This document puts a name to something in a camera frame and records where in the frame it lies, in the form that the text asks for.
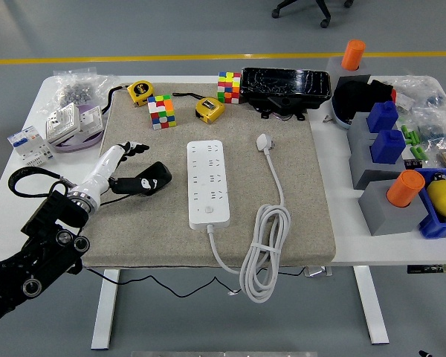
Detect black cloth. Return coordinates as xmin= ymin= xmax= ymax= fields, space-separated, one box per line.
xmin=334 ymin=80 xmax=397 ymax=115

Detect white blue circuit breaker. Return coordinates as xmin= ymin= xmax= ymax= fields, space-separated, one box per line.
xmin=7 ymin=126 xmax=56 ymax=167

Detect large clear plastic bag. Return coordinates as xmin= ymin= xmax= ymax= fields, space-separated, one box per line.
xmin=392 ymin=76 xmax=444 ymax=112

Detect blue plastic bin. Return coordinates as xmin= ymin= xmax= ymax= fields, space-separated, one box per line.
xmin=412 ymin=167 xmax=446 ymax=239

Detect black plug adapter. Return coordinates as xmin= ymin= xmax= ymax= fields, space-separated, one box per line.
xmin=135 ymin=161 xmax=172 ymax=190

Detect clear bag of screws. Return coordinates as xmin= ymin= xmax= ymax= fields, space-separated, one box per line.
xmin=40 ymin=66 xmax=120 ymax=112

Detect white wall socket box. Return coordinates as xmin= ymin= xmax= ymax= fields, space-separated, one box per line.
xmin=45 ymin=103 xmax=82 ymax=145

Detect stickerless puzzle cube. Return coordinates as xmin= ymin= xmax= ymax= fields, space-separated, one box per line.
xmin=217 ymin=71 xmax=242 ymax=105

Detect black cracked-screen device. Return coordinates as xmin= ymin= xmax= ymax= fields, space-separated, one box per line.
xmin=240 ymin=66 xmax=332 ymax=122

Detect white blue bowl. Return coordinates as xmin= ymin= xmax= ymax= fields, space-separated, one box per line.
xmin=330 ymin=94 xmax=354 ymax=130

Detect blue block with knob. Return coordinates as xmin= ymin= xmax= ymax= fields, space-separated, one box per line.
xmin=370 ymin=129 xmax=407 ymax=164
xmin=366 ymin=100 xmax=400 ymax=134

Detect grey holder block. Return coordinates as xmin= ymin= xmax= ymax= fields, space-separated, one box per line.
xmin=347 ymin=111 xmax=376 ymax=149
xmin=326 ymin=55 xmax=372 ymax=81
xmin=358 ymin=180 xmax=430 ymax=237
xmin=348 ymin=139 xmax=406 ymax=174

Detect white-framed puzzle cube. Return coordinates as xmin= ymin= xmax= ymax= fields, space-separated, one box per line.
xmin=147 ymin=94 xmax=177 ymax=131

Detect yellow tape measure black clip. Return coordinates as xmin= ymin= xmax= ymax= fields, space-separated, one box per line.
xmin=172 ymin=91 xmax=226 ymax=126

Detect thick black strap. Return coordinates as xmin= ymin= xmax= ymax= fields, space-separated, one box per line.
xmin=102 ymin=85 xmax=129 ymax=115

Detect white power strip cord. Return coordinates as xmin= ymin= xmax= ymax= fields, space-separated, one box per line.
xmin=207 ymin=133 xmax=292 ymax=304

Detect clear bag blue parts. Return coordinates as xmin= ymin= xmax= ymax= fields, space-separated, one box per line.
xmin=412 ymin=107 xmax=446 ymax=147

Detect white wall socket panel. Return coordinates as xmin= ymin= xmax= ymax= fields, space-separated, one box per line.
xmin=80 ymin=105 xmax=104 ymax=132

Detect grey-brown mat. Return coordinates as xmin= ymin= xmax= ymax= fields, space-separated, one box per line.
xmin=82 ymin=82 xmax=337 ymax=268

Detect yellow tape measure black disc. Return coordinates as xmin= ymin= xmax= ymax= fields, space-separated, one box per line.
xmin=128 ymin=80 xmax=154 ymax=107

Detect metal bracket under table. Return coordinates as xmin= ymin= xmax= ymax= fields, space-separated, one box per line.
xmin=303 ymin=266 xmax=334 ymax=278

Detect black strip under table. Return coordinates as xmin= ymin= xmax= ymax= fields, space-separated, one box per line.
xmin=407 ymin=263 xmax=446 ymax=275

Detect white table leg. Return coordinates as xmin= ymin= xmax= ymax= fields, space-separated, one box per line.
xmin=352 ymin=266 xmax=390 ymax=345
xmin=91 ymin=268 xmax=120 ymax=350

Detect white power strip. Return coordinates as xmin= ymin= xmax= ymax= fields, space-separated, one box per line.
xmin=187 ymin=139 xmax=231 ymax=231

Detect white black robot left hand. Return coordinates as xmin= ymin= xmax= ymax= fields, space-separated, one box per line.
xmin=73 ymin=141 xmax=160 ymax=205

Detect orange cylinder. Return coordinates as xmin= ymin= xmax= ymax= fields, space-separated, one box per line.
xmin=385 ymin=170 xmax=427 ymax=208
xmin=340 ymin=39 xmax=366 ymax=71

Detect black office chair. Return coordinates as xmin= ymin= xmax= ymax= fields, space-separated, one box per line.
xmin=271 ymin=0 xmax=355 ymax=29

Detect thin black adapter cord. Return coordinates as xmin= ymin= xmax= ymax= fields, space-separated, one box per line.
xmin=82 ymin=192 xmax=242 ymax=298

